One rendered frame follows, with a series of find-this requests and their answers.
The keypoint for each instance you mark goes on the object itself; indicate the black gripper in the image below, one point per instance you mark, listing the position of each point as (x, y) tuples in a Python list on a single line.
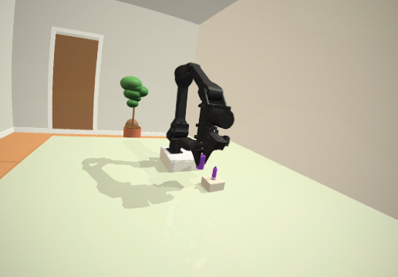
[(195, 146)]

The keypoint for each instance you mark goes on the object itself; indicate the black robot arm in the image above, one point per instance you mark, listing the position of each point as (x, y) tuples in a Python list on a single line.
[(214, 109)]

